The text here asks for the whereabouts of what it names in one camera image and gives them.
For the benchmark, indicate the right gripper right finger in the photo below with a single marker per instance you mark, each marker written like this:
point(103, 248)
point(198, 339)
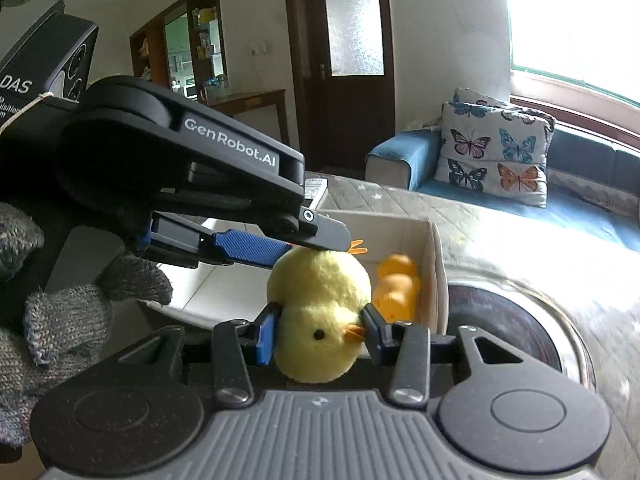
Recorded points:
point(405, 348)

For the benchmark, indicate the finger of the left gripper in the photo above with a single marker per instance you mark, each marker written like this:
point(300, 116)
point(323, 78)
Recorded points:
point(307, 228)
point(179, 241)

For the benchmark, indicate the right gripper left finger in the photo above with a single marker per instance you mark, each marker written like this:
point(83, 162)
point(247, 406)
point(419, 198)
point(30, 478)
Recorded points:
point(236, 345)

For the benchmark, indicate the yellow plush chick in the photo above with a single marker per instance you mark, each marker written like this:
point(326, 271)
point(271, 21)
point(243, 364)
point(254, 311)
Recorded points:
point(317, 314)

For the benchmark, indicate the orange plastic duck toy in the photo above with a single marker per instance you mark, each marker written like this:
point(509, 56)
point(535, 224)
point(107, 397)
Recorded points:
point(397, 292)

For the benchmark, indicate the grey knit gloved hand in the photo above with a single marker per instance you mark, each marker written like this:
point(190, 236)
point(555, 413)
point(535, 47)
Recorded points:
point(49, 337)

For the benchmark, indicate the silver remote control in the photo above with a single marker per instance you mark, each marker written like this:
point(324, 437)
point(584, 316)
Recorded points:
point(315, 192)

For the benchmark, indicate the white cardboard box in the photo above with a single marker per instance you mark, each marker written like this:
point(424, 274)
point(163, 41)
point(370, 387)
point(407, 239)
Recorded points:
point(259, 270)

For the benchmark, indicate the black round induction cooktop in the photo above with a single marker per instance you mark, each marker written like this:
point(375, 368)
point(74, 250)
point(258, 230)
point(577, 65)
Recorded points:
point(525, 321)

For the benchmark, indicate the wooden side table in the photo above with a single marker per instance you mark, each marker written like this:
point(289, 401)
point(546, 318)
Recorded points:
point(239, 103)

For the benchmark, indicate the wooden shelf cabinet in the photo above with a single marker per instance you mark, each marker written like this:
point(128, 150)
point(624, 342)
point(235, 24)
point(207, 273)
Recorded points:
point(182, 49)

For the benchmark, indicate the butterfly print pillow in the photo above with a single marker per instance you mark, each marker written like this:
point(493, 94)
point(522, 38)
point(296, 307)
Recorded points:
point(495, 148)

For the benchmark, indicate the dark wooden door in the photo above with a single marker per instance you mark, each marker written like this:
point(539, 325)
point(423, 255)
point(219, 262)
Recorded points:
point(343, 72)

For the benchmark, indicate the blue sofa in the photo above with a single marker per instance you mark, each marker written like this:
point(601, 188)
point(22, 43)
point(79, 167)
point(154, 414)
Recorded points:
point(589, 184)

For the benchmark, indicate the black DAS camera box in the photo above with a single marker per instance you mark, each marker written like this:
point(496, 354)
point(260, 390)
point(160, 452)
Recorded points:
point(43, 49)

